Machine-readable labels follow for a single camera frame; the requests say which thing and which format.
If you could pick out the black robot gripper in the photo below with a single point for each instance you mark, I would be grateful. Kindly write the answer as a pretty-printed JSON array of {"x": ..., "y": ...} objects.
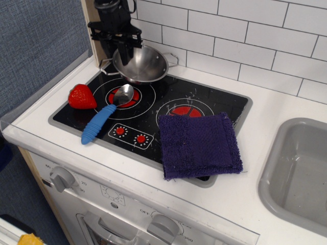
[{"x": 115, "y": 31}]

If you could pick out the stainless steel colander bowl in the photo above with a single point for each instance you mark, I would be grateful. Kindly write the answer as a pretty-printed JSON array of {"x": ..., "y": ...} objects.
[{"x": 147, "y": 66}]

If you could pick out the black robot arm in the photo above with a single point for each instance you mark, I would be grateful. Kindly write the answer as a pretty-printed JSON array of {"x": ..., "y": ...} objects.
[{"x": 115, "y": 5}]

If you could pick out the red plastic strawberry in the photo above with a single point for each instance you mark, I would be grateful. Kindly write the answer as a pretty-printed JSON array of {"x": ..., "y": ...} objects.
[{"x": 81, "y": 97}]

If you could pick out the black toy stove top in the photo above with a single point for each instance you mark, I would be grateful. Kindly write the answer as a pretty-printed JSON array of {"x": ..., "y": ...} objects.
[{"x": 132, "y": 130}]

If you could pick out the purple folded cloth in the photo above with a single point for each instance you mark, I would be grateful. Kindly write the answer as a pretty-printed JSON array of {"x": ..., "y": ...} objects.
[{"x": 194, "y": 147}]

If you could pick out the grey left oven knob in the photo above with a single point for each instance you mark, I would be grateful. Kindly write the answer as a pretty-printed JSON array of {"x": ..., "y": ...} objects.
[{"x": 61, "y": 178}]

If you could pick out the grey oven knob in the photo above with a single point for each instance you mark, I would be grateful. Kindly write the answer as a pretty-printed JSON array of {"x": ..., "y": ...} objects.
[
  {"x": 61, "y": 178},
  {"x": 163, "y": 228}
]

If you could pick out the white toy oven front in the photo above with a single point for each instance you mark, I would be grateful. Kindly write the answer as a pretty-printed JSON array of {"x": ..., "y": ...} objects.
[{"x": 92, "y": 213}]

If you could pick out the grey right oven knob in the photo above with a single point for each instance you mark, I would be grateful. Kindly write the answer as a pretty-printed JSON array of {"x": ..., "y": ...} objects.
[{"x": 163, "y": 228}]

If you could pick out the grey plastic sink basin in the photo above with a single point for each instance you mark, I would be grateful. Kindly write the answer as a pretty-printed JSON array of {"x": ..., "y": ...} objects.
[{"x": 293, "y": 183}]

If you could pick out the wooden side post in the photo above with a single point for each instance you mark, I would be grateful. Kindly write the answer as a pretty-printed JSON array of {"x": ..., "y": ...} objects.
[{"x": 91, "y": 15}]

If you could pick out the blue handled metal spoon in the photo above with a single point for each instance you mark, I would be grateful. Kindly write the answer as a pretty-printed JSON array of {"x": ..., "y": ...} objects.
[{"x": 123, "y": 96}]

